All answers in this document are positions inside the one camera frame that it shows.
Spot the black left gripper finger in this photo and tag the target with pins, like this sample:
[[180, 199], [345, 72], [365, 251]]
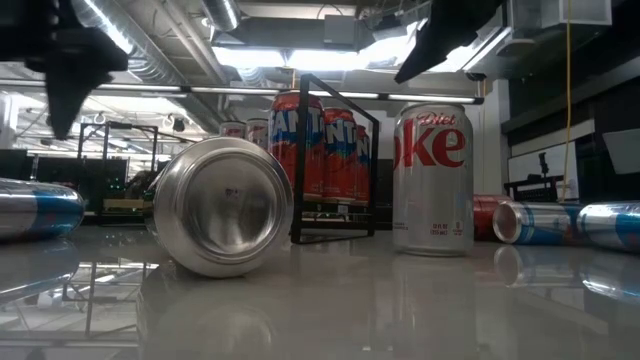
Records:
[[70, 100]]

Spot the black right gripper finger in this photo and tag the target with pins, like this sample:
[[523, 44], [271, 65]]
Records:
[[430, 50]]

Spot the blue silver slim can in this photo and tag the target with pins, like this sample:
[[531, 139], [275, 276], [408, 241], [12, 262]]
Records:
[[540, 222], [40, 210], [612, 225]]

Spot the silver Diet Coke can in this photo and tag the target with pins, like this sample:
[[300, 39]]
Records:
[[432, 200]]

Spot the white slim can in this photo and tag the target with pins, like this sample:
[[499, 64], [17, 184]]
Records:
[[257, 132], [232, 130]]

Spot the red Coca-Cola can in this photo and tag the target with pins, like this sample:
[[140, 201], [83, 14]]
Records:
[[484, 220], [222, 205]]

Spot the fluorescent ceiling light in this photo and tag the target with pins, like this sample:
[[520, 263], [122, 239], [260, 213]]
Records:
[[325, 60]]

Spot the person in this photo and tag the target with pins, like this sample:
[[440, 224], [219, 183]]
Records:
[[142, 181]]

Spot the black cart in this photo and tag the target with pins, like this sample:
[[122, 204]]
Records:
[[532, 190]]

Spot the black rack frame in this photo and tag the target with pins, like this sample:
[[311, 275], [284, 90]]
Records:
[[106, 150]]

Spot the white wall board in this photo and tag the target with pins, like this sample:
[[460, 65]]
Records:
[[525, 165]]

